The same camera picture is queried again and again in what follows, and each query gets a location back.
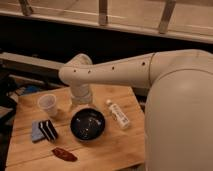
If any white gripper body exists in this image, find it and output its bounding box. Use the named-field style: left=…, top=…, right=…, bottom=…
left=70, top=84, right=93, bottom=105

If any black white striped eraser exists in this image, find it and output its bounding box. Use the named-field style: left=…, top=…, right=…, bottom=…
left=39, top=120, right=58, bottom=141

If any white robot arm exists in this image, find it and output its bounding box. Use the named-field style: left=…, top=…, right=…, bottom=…
left=59, top=49, right=213, bottom=171

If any black bowl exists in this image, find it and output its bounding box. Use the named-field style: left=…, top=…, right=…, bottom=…
left=70, top=108, right=105, bottom=141

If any clear plastic cup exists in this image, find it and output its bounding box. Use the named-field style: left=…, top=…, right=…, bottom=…
left=37, top=94, right=58, bottom=117

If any white plastic bottle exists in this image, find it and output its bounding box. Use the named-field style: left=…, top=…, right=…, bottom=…
left=106, top=99, right=130, bottom=129

